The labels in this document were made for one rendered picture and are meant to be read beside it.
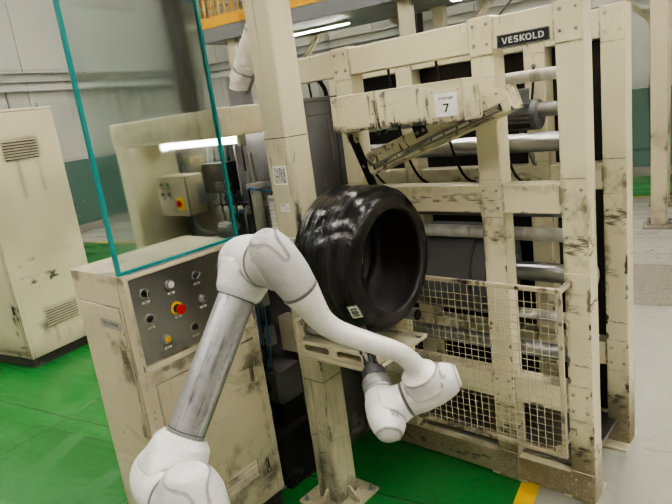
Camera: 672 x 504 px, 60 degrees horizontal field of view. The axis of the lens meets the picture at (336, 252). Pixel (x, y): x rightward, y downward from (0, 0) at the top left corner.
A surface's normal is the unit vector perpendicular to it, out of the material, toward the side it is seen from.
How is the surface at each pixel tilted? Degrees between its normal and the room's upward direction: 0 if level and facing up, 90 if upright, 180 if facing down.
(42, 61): 90
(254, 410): 90
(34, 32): 90
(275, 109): 90
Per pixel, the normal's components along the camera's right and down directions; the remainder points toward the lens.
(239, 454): 0.75, 0.05
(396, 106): -0.65, 0.26
